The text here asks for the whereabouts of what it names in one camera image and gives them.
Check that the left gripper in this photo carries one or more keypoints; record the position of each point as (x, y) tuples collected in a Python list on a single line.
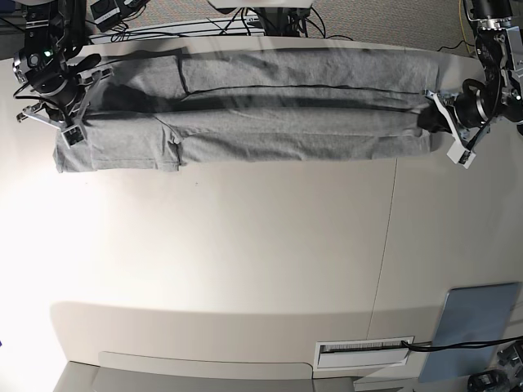
[(465, 116)]

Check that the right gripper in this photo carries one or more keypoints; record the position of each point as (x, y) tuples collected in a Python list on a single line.
[(61, 98)]

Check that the grey T-shirt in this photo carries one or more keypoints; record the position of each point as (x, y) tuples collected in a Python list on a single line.
[(164, 112)]

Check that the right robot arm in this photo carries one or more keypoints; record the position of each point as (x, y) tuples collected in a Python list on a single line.
[(54, 34)]

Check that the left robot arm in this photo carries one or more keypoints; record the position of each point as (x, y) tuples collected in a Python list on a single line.
[(498, 46)]

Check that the black box with white label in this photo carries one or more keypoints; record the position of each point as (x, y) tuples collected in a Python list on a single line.
[(106, 14)]

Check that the blue-grey flat panel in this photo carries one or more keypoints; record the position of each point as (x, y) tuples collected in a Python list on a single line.
[(469, 314)]

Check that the black device bottom right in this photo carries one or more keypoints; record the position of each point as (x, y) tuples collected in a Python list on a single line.
[(492, 380)]

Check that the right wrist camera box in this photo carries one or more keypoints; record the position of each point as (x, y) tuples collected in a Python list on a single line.
[(73, 135)]

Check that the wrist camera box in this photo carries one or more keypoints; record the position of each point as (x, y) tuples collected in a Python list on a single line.
[(73, 135), (460, 155)]

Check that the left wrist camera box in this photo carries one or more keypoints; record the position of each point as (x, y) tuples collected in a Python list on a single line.
[(460, 155)]

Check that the white cable grommet tray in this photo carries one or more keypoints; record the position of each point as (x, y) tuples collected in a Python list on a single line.
[(364, 354)]

